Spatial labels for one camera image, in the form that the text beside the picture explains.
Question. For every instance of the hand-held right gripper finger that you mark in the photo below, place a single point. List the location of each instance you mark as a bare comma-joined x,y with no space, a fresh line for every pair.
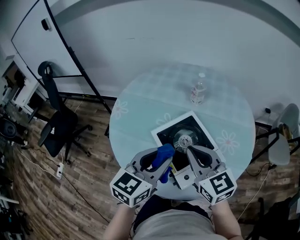
214,158
194,165

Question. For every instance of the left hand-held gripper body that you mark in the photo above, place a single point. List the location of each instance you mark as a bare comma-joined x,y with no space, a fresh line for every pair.
130,187

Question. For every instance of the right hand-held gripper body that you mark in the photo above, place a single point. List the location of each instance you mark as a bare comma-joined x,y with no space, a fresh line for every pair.
218,185

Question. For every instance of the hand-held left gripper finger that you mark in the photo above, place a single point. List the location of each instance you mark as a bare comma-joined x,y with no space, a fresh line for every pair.
161,170
137,160

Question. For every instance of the blue cloth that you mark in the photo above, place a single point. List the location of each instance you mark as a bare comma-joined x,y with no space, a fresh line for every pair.
165,150

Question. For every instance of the white portable gas stove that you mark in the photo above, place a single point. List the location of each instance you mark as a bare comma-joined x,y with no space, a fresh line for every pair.
187,131

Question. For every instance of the person's left forearm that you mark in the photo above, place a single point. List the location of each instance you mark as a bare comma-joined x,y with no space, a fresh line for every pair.
119,225

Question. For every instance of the person's right forearm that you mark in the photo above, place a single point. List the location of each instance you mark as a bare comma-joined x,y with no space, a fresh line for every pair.
225,222

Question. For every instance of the round table with tablecloth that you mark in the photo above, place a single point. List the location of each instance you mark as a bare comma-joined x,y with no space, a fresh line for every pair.
140,140

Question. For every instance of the person's dark jeans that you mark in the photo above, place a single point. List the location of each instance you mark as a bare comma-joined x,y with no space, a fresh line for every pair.
152,204

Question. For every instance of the person's beige shirt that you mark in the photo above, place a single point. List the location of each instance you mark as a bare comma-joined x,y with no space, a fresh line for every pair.
175,227

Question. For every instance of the grey shell chair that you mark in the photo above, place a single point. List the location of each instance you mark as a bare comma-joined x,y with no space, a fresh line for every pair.
279,150

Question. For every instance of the clear plastic water bottle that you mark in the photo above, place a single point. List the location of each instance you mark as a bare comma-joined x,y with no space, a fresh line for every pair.
198,93

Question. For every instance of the black swivel chair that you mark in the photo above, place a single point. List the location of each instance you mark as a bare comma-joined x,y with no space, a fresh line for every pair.
276,222

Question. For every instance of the white power strip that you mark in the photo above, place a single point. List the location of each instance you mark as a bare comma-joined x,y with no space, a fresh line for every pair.
60,171

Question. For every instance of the black office chair with headrest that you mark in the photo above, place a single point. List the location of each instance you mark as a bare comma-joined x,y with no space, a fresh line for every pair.
58,131

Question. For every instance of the black round fan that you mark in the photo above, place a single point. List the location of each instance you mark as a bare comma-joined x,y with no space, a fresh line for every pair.
9,129

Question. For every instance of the whiteboard on black stand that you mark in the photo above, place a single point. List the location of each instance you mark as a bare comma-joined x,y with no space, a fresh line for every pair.
35,47

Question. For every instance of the black whiteboard eraser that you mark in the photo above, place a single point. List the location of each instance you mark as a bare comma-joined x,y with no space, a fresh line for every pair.
46,24

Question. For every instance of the black wall plug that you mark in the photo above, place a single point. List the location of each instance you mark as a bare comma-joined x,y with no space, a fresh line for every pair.
267,110

